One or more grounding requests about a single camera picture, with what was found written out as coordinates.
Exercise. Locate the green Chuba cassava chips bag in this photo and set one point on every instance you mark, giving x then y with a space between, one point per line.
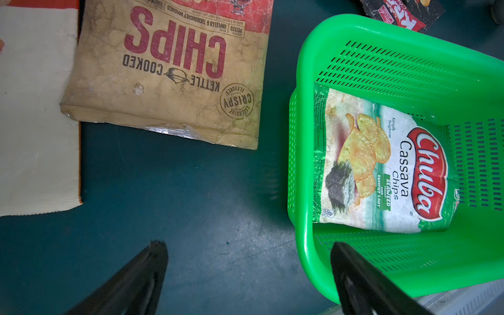
376 168

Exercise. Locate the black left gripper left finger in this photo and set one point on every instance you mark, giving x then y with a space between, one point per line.
135 289

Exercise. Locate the green plastic basket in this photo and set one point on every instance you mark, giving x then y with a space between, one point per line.
439 82

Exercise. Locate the black red Krax chips bag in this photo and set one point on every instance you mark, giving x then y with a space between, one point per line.
415 15

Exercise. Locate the tan kettle cooked chips bag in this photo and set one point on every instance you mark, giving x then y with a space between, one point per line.
193 69

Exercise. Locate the red white chips bag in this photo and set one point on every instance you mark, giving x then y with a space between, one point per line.
40 146

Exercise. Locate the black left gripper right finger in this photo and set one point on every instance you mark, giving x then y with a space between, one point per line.
364 289

